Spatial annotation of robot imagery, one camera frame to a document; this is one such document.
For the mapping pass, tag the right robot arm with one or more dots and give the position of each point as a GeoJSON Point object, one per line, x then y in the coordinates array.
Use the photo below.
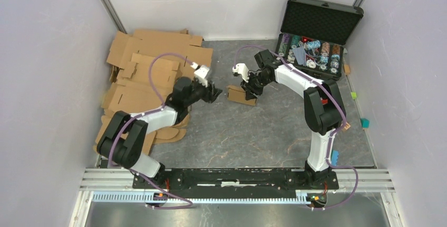
{"type": "Point", "coordinates": [324, 110]}

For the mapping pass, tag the wooden letter cube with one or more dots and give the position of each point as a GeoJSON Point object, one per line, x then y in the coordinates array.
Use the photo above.
{"type": "Point", "coordinates": [346, 127]}

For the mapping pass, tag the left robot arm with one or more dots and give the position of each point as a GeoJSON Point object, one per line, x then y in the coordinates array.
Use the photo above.
{"type": "Point", "coordinates": [123, 139]}

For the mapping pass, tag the brown cardboard box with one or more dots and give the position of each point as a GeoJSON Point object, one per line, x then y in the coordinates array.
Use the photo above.
{"type": "Point", "coordinates": [237, 94]}

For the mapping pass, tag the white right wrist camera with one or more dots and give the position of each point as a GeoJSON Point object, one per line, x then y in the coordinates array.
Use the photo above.
{"type": "Point", "coordinates": [241, 69]}

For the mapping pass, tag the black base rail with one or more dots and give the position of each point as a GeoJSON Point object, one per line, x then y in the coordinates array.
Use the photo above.
{"type": "Point", "coordinates": [245, 183]}

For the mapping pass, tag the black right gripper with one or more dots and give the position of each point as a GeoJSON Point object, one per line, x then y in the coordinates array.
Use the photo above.
{"type": "Point", "coordinates": [251, 92]}

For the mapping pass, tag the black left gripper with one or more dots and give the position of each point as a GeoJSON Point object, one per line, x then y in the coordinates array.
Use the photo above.
{"type": "Point", "coordinates": [210, 97]}

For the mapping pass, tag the black poker chip case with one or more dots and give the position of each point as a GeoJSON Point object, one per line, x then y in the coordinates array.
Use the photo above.
{"type": "Point", "coordinates": [313, 34]}

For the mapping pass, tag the small orange wooden block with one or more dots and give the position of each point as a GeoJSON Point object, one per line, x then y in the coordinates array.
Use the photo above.
{"type": "Point", "coordinates": [347, 69]}

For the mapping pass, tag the teal cube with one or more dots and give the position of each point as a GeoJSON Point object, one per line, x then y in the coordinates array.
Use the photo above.
{"type": "Point", "coordinates": [365, 123]}

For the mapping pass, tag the blue block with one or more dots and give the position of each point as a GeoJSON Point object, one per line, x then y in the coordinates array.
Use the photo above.
{"type": "Point", "coordinates": [334, 157]}

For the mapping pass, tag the stack of flat cardboard boxes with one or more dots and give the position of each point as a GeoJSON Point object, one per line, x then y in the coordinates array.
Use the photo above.
{"type": "Point", "coordinates": [145, 66]}

